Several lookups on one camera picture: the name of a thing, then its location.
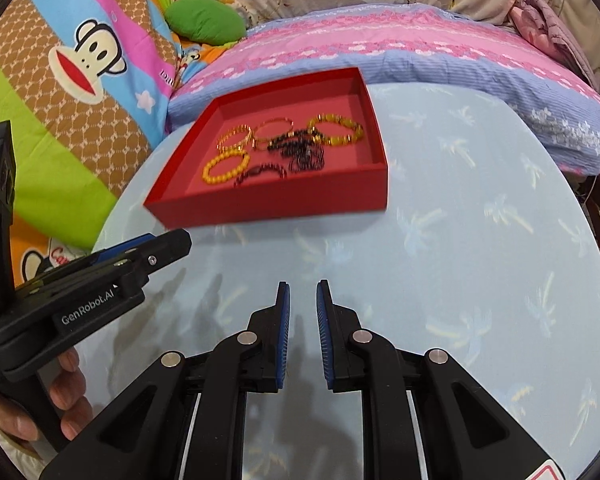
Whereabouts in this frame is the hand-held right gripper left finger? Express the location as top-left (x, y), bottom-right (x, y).
top-left (39, 281), bottom-right (292, 480)

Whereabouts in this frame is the red cardboard box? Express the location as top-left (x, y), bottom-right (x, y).
top-left (143, 66), bottom-right (390, 229)

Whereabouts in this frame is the yellow bead bracelet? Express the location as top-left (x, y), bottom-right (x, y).
top-left (307, 114), bottom-right (365, 147)

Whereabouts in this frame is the thin gold bangle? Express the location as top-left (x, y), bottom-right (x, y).
top-left (252, 117), bottom-right (296, 152)

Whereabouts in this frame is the person's left hand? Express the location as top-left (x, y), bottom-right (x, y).
top-left (0, 347), bottom-right (95, 446)

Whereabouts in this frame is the dark red bead bracelet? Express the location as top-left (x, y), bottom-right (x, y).
top-left (234, 162), bottom-right (288, 188)

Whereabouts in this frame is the purple bead necklace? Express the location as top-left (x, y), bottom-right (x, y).
top-left (287, 132), bottom-right (328, 173)

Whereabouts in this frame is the pink quilted cloth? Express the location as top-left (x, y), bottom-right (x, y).
top-left (510, 0), bottom-right (598, 88)

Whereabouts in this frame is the gold chain bracelet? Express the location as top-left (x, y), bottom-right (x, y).
top-left (216, 125), bottom-right (255, 153)

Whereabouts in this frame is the monkey-print colourful blanket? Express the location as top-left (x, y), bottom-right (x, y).
top-left (0, 0), bottom-right (251, 281)

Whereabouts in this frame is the orange bead bracelet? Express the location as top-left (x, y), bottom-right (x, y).
top-left (201, 149), bottom-right (252, 186)

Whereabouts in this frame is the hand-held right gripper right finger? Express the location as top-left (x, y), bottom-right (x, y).
top-left (316, 279), bottom-right (566, 480)

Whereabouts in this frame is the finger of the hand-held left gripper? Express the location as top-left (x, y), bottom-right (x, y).
top-left (112, 228), bottom-right (192, 292)
top-left (87, 233), bottom-right (156, 266)

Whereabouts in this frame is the pink and blue striped bedding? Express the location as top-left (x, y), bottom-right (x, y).
top-left (165, 2), bottom-right (600, 176)

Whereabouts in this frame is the green pillow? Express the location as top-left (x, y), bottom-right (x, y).
top-left (165, 0), bottom-right (247, 45)

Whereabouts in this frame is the black and gold bead bracelet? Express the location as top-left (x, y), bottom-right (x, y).
top-left (267, 129), bottom-right (326, 153)

